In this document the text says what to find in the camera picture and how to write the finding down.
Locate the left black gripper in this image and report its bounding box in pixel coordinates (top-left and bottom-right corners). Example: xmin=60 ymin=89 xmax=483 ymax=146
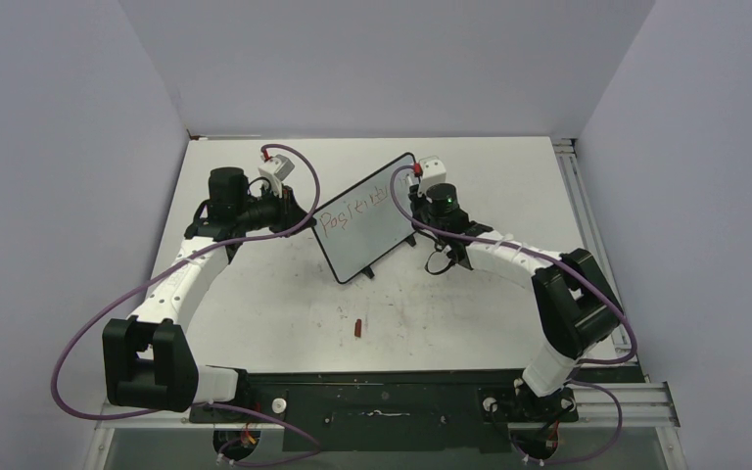
xmin=236 ymin=181 xmax=315 ymax=238

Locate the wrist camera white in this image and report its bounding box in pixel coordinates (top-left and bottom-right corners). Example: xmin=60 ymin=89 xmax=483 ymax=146
xmin=413 ymin=156 xmax=447 ymax=195
xmin=258 ymin=155 xmax=295 ymax=197

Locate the small black-framed whiteboard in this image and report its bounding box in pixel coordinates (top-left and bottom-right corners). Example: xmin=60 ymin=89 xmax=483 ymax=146
xmin=312 ymin=153 xmax=416 ymax=284

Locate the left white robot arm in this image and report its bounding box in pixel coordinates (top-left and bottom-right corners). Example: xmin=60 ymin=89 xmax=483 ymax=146
xmin=102 ymin=157 xmax=312 ymax=422

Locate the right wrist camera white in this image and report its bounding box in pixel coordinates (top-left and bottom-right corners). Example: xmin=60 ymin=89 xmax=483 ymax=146
xmin=413 ymin=156 xmax=447 ymax=195

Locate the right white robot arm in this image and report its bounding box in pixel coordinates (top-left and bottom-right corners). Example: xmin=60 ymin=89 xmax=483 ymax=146
xmin=408 ymin=183 xmax=620 ymax=419

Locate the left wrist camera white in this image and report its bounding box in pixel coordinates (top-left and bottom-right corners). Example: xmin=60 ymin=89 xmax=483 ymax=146
xmin=258 ymin=155 xmax=295 ymax=197

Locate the aluminium frame rail right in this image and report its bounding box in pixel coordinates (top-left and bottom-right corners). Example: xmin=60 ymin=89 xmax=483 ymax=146
xmin=550 ymin=137 xmax=640 ymax=368

